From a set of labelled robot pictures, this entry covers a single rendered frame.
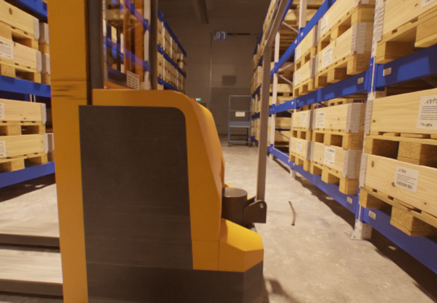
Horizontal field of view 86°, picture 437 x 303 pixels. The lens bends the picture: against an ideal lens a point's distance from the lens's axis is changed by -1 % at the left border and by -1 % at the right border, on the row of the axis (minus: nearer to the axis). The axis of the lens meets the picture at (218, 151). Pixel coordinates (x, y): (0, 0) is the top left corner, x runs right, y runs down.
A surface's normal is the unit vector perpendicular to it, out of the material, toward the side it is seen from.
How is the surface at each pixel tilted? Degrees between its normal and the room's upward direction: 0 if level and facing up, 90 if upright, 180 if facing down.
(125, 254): 90
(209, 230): 90
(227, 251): 90
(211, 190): 90
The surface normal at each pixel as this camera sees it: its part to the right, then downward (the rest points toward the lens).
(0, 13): 1.00, 0.04
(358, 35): -0.05, 0.11
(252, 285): 0.67, 0.11
